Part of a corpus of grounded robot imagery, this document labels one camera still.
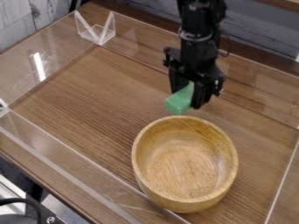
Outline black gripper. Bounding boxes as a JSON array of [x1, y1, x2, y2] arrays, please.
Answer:
[[163, 31, 226, 109]]

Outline green rectangular block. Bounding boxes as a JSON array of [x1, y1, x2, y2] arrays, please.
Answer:
[[165, 83, 194, 115]]

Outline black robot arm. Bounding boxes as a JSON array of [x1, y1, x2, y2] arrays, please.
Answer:
[[163, 0, 227, 115]]

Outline brown wooden bowl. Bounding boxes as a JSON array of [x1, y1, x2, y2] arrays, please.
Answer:
[[131, 115, 239, 214]]

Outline clear acrylic corner bracket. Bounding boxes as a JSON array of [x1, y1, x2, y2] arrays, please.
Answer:
[[74, 11, 117, 46]]

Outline clear acrylic tray wall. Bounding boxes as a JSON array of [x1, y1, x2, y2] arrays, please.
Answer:
[[0, 99, 191, 224]]

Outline black metal table bracket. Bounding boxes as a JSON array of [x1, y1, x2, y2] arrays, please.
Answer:
[[24, 195, 67, 224]]

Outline black cable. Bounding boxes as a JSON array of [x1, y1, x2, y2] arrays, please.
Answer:
[[0, 196, 43, 224]]

